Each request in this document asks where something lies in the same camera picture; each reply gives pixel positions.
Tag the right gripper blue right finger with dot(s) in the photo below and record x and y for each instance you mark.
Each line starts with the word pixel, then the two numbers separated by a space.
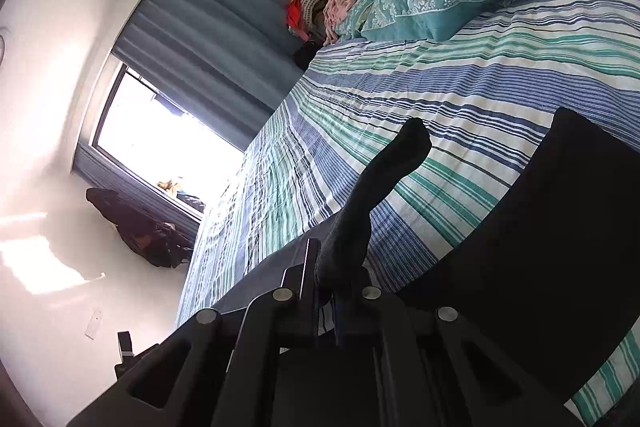
pixel 364 315

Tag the black pants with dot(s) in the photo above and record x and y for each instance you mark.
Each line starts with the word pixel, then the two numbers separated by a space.
pixel 551 275

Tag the dark hanging bag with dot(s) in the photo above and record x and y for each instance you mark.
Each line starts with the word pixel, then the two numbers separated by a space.
pixel 159 243

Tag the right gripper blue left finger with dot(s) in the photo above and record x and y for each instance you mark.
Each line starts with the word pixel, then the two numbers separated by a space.
pixel 283 317

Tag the pink cloth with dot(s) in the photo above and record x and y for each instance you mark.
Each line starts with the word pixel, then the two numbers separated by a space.
pixel 334 14

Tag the red and grey clothes pile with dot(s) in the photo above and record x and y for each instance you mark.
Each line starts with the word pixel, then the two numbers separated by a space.
pixel 304 19

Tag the white wall switch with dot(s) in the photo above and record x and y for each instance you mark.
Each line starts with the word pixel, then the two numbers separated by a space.
pixel 94 324

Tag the blue grey curtain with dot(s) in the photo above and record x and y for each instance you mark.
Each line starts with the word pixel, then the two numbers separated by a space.
pixel 195 81

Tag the striped blue green bedsheet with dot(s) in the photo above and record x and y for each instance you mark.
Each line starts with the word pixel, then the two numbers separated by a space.
pixel 486 98

